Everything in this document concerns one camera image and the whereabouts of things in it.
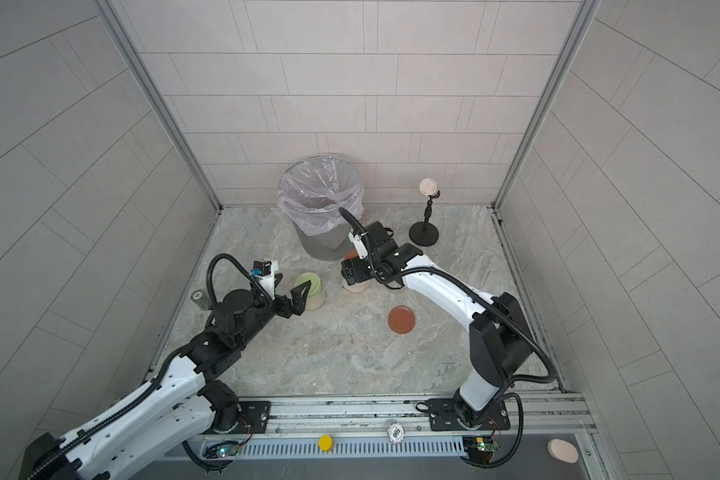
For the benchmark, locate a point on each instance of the aluminium corner profile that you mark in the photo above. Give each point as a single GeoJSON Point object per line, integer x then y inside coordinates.
{"type": "Point", "coordinates": [132, 59]}
{"type": "Point", "coordinates": [581, 22]}

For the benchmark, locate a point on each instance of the yellow round button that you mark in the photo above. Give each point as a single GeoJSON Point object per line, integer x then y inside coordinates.
{"type": "Point", "coordinates": [325, 443]}

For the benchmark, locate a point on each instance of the right circuit board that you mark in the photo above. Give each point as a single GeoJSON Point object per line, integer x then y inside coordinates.
{"type": "Point", "coordinates": [479, 451]}

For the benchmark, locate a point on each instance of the aluminium rail frame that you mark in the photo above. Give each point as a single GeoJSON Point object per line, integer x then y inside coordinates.
{"type": "Point", "coordinates": [358, 426]}

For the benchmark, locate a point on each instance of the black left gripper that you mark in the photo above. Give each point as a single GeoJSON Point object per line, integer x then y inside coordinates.
{"type": "Point", "coordinates": [297, 306]}

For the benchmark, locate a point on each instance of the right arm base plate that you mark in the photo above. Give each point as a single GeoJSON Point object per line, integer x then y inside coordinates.
{"type": "Point", "coordinates": [448, 414]}

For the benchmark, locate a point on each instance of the clear plastic bin liner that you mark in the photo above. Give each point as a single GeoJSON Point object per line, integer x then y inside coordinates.
{"type": "Point", "coordinates": [311, 191]}

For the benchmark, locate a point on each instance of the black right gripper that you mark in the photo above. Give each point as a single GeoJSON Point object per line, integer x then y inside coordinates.
{"type": "Point", "coordinates": [360, 269]}

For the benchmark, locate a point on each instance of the left circuit board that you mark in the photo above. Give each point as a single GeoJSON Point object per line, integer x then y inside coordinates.
{"type": "Point", "coordinates": [222, 451]}

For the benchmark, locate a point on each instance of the metal mesh waste bin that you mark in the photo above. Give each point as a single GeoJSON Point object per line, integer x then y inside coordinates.
{"type": "Point", "coordinates": [329, 246]}

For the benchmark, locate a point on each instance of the circuit board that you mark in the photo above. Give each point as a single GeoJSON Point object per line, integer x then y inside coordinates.
{"type": "Point", "coordinates": [222, 451]}
{"type": "Point", "coordinates": [479, 451]}

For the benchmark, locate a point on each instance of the black microphone stand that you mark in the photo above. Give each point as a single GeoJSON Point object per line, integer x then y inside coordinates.
{"type": "Point", "coordinates": [423, 233]}

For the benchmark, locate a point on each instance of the red jar lid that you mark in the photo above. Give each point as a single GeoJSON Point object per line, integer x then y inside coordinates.
{"type": "Point", "coordinates": [401, 320]}

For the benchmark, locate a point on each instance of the pink round pad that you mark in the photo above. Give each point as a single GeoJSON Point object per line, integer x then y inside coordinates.
{"type": "Point", "coordinates": [563, 451]}

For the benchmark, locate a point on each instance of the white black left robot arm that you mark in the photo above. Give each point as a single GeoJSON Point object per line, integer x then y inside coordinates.
{"type": "Point", "coordinates": [184, 398]}

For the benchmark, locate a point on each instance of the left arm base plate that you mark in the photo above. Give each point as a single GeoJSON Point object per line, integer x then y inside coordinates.
{"type": "Point", "coordinates": [246, 417]}

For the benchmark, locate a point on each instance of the small green can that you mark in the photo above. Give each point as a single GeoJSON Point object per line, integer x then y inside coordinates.
{"type": "Point", "coordinates": [201, 299]}

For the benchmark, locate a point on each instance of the aluminium corner profile left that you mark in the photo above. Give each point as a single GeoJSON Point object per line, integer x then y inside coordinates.
{"type": "Point", "coordinates": [132, 59]}

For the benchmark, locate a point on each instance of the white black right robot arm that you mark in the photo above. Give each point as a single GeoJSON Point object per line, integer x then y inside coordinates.
{"type": "Point", "coordinates": [495, 325]}

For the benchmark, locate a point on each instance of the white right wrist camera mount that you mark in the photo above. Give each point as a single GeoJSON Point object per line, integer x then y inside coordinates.
{"type": "Point", "coordinates": [359, 245]}

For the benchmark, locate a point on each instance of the aluminium corner profile right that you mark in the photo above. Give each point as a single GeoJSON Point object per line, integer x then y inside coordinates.
{"type": "Point", "coordinates": [581, 22]}

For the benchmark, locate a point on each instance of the green lidded rice jar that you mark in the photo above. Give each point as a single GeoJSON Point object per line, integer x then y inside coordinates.
{"type": "Point", "coordinates": [315, 295]}

